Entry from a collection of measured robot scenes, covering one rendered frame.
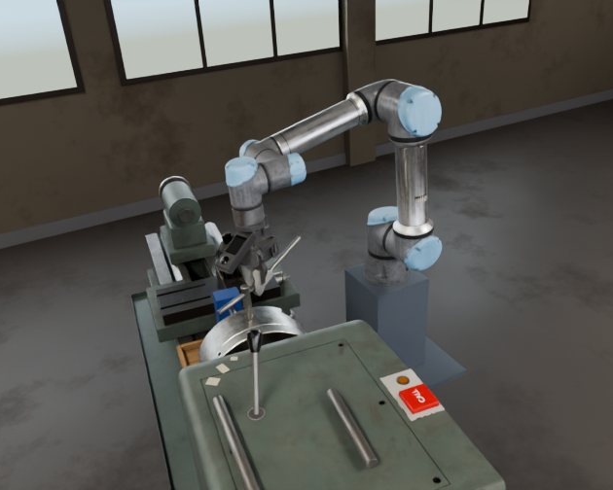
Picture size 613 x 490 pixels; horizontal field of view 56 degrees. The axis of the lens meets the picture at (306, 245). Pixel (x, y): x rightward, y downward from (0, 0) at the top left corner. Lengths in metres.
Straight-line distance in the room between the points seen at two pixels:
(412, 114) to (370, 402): 0.71
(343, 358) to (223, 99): 4.11
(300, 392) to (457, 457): 0.34
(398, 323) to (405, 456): 0.85
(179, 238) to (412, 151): 1.30
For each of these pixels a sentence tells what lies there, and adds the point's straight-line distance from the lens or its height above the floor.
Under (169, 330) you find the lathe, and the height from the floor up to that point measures 0.91.
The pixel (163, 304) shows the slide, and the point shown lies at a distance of 2.14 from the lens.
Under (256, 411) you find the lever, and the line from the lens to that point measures 1.22.
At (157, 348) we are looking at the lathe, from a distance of 2.66.
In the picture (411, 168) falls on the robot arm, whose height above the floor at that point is 1.53.
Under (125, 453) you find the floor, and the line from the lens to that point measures 3.02.
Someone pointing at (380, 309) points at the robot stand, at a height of 1.05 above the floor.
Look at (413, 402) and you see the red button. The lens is 1.22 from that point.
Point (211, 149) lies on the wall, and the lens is 5.32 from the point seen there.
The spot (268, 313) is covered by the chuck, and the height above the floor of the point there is 1.23.
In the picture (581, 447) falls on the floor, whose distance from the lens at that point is 3.03.
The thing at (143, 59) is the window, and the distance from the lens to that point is 4.99.
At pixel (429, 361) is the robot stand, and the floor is 0.75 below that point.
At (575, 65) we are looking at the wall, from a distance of 7.87.
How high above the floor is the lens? 2.11
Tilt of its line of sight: 28 degrees down
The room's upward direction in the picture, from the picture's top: 4 degrees counter-clockwise
